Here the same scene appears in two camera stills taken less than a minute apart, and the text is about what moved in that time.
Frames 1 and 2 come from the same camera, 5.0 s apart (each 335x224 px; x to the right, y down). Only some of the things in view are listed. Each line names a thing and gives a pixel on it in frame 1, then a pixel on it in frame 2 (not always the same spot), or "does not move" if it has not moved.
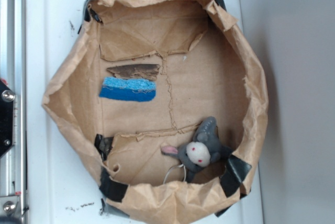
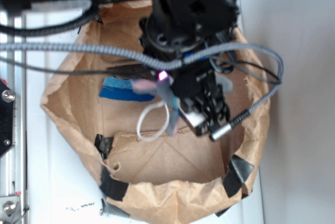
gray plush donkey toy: (207, 148) -> (163, 87)
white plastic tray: (61, 188) does not move
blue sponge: (134, 89) does not move
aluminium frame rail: (13, 70) does not move
